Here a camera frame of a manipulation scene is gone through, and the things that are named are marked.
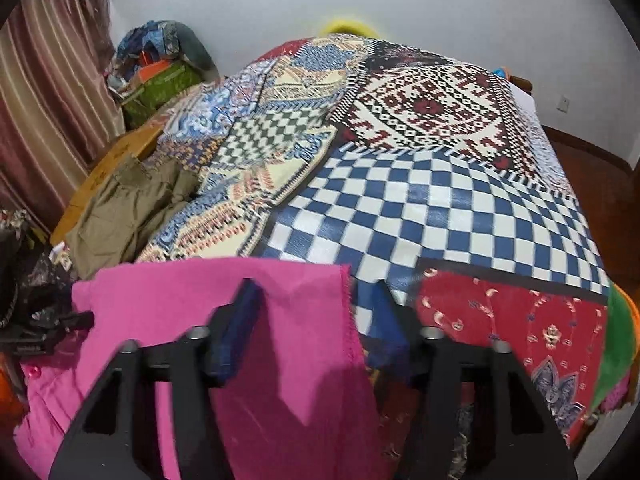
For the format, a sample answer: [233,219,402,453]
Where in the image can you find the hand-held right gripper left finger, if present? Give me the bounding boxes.
[47,279,261,480]

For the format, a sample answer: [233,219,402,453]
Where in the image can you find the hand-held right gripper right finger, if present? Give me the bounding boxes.
[357,280,583,480]

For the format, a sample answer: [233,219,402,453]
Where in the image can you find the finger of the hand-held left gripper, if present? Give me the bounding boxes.
[30,310,96,342]

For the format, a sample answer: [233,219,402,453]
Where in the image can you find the pink pants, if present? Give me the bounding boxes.
[12,257,391,480]

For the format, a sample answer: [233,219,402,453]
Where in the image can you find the olive green pants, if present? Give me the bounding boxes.
[67,155,198,281]

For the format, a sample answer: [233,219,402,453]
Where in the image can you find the dark floral patterned cloth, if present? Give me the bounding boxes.
[27,247,81,313]

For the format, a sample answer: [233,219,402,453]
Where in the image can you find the orange cloth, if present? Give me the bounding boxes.
[0,352,23,411]

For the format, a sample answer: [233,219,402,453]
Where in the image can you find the patchwork printed blanket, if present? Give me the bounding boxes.
[135,34,640,448]

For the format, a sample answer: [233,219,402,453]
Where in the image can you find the striped brown curtain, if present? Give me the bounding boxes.
[0,0,126,241]

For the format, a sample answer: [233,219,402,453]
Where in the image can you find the green fabric bag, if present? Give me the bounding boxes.
[122,62,203,131]

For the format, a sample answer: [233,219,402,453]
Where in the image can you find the orange box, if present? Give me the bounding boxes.
[137,57,173,83]

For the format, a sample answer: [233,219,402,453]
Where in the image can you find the pile of mixed clothes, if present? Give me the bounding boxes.
[107,20,218,91]

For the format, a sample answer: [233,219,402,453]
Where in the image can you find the yellow round object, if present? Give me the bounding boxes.
[320,10,381,38]

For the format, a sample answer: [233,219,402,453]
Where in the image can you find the wooden bed frame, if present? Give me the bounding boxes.
[507,76,538,98]

